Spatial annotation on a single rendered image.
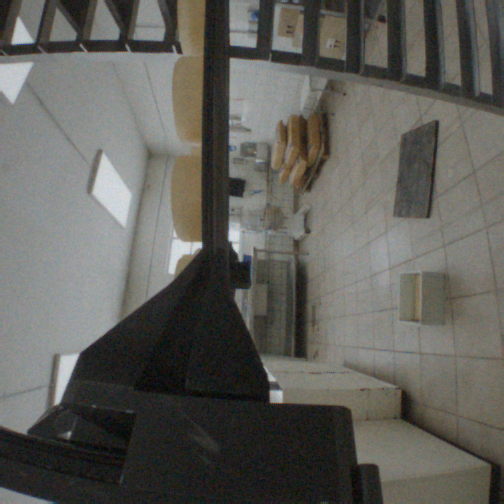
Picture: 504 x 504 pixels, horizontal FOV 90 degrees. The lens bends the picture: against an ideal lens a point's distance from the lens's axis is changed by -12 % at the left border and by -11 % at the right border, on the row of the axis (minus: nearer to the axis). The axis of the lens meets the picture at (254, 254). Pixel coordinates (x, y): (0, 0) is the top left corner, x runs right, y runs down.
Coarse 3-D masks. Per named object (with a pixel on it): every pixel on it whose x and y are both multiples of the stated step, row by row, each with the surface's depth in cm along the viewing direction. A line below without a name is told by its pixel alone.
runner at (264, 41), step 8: (264, 0) 50; (272, 0) 50; (264, 8) 50; (272, 8) 51; (264, 16) 51; (272, 16) 49; (264, 24) 51; (272, 24) 48; (264, 32) 51; (272, 32) 48; (256, 40) 51; (264, 40) 51; (272, 40) 49; (256, 48) 51; (264, 48) 51; (256, 56) 51; (264, 56) 51
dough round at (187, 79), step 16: (176, 64) 14; (192, 64) 14; (176, 80) 13; (192, 80) 13; (176, 96) 14; (192, 96) 14; (176, 112) 14; (192, 112) 14; (176, 128) 15; (192, 128) 15; (192, 144) 16
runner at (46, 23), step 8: (48, 0) 45; (48, 8) 45; (56, 8) 48; (48, 16) 46; (40, 24) 47; (48, 24) 47; (40, 32) 45; (48, 32) 47; (40, 40) 46; (48, 40) 48; (40, 48) 46
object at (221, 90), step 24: (216, 0) 12; (216, 24) 12; (216, 48) 13; (216, 72) 13; (216, 96) 14; (216, 120) 14; (216, 144) 14; (216, 168) 14; (216, 192) 14; (216, 216) 15; (216, 240) 14
